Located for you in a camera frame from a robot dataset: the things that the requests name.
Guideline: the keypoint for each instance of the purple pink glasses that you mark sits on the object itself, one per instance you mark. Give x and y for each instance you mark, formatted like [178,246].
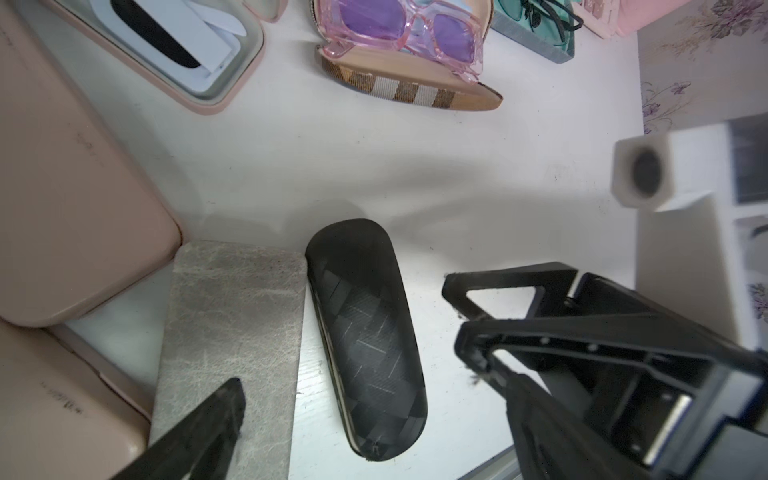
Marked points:
[444,32]

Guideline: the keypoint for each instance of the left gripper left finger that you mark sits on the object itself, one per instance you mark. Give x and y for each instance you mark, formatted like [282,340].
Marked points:
[200,446]

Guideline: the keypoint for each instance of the black green-lens glasses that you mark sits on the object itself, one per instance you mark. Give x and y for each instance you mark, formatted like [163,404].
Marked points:
[551,20]

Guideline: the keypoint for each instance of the grey case red sunglasses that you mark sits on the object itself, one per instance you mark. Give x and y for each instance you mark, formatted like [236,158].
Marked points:
[235,310]

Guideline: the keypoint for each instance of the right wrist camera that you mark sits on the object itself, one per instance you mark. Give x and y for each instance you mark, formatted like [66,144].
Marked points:
[701,198]

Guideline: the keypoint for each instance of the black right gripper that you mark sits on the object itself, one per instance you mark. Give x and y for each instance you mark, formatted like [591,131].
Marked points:
[701,400]

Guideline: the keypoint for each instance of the plaid case purple glasses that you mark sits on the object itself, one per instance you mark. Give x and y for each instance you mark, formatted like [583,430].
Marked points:
[406,78]

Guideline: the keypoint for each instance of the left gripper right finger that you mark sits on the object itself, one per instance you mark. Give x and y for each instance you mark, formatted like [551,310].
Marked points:
[576,424]

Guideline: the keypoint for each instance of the pink pen cup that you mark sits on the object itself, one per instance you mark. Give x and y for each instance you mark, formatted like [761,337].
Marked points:
[636,14]

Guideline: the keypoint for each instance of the pink calculator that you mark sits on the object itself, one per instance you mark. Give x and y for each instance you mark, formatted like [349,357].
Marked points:
[599,16]

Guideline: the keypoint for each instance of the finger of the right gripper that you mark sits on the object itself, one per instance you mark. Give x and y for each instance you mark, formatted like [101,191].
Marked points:
[551,282]

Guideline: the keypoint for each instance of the teal case black glasses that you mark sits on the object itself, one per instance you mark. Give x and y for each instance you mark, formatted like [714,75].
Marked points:
[508,20]

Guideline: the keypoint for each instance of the beige case black glasses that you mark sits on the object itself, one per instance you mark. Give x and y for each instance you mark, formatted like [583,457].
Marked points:
[368,336]

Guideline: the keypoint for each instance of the pink case white sunglasses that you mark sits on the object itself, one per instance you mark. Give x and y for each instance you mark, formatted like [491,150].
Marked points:
[252,14]

